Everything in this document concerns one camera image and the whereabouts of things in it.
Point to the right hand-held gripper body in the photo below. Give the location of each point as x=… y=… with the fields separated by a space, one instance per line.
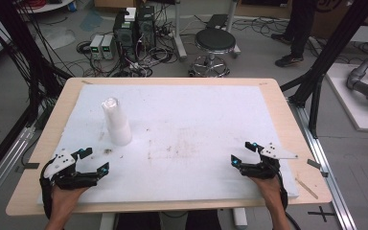
x=268 y=166

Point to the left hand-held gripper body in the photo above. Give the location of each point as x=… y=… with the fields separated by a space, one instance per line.
x=64 y=179

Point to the stack of white cups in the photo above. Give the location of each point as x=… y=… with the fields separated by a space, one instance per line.
x=117 y=124

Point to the person's left hand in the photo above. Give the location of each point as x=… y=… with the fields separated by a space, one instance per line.
x=65 y=199

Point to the person's right hand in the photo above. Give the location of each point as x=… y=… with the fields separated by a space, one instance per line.
x=268 y=190

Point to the black tape strip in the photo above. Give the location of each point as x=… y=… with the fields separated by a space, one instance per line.
x=32 y=165

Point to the thin wooden stick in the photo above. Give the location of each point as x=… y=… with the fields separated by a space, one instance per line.
x=306 y=188

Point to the wooden table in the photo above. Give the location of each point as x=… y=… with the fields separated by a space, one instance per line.
x=313 y=188

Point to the white table leg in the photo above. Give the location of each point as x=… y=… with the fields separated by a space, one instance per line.
x=240 y=218

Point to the white foam mat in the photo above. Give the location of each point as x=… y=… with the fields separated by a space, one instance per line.
x=188 y=134

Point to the person's left leg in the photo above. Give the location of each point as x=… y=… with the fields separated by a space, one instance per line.
x=139 y=222

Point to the person's leg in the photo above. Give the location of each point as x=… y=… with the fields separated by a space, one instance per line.
x=203 y=221
x=139 y=222

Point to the person's right leg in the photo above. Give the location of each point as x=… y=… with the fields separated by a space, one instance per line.
x=203 y=221

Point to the white platform board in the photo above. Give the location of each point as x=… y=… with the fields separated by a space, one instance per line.
x=357 y=111

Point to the grey power supply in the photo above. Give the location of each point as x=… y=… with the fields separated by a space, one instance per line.
x=96 y=47
x=108 y=47

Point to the black round stool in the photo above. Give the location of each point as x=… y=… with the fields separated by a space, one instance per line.
x=215 y=43

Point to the grey desk leg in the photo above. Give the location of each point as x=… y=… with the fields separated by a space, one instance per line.
x=179 y=32
x=234 y=28

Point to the black computer tower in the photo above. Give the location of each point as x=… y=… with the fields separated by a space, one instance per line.
x=125 y=38
x=146 y=30

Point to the flat black device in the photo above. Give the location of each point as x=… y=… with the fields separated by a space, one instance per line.
x=217 y=21

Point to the small white box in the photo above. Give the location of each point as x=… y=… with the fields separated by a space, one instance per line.
x=130 y=14

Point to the small black bracket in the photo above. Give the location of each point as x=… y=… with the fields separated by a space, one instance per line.
x=316 y=166

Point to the aluminium floor rail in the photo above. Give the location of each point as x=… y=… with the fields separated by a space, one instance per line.
x=326 y=159
x=3 y=169

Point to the black metal frame post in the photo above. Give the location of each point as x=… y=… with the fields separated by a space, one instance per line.
x=28 y=51
x=329 y=57

